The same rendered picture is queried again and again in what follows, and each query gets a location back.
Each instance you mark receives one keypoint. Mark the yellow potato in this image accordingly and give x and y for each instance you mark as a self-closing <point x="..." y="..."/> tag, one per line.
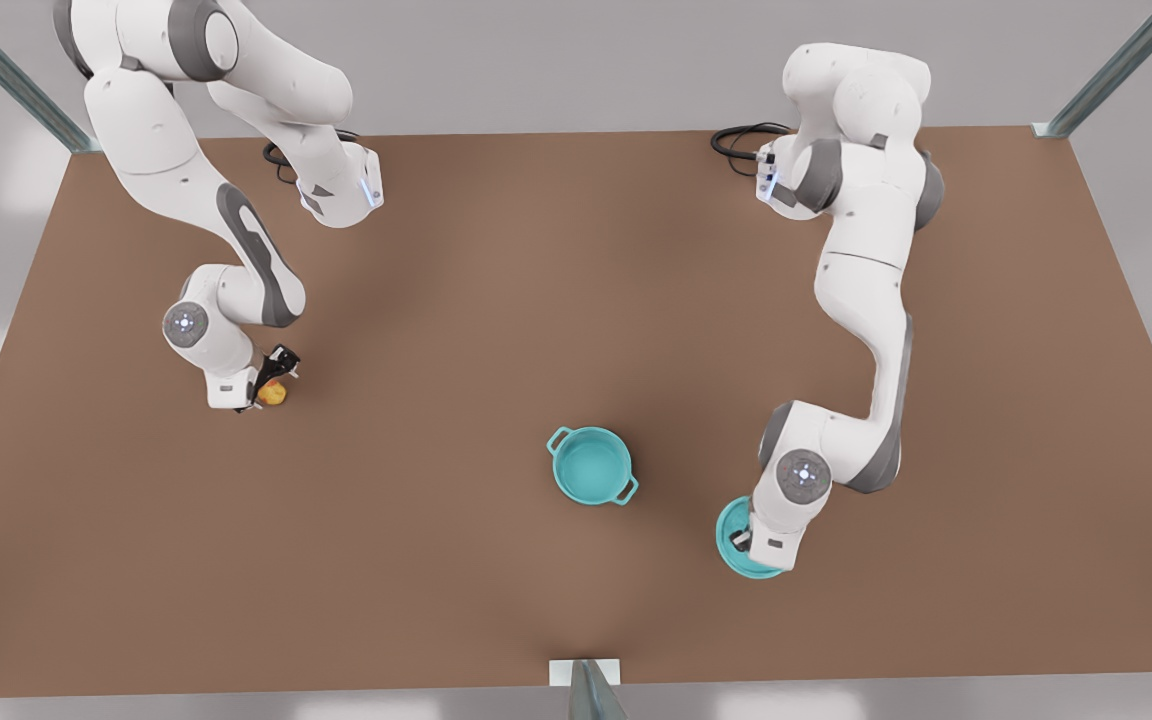
<point x="274" y="394"/>

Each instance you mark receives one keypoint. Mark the teal pot lid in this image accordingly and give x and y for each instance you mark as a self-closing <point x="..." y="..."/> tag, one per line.
<point x="733" y="530"/>

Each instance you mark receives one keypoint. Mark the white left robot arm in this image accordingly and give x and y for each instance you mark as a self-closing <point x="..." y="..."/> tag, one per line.
<point x="861" y="260"/>

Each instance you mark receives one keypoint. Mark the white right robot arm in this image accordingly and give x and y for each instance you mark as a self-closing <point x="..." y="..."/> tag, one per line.
<point x="151" y="130"/>

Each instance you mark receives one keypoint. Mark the silver frame post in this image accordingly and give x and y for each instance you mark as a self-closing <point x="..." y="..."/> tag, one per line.
<point x="1116" y="65"/>
<point x="6" y="70"/>
<point x="588" y="690"/>

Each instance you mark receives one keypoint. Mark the teal pot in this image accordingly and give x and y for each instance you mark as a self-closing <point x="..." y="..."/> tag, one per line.
<point x="592" y="466"/>

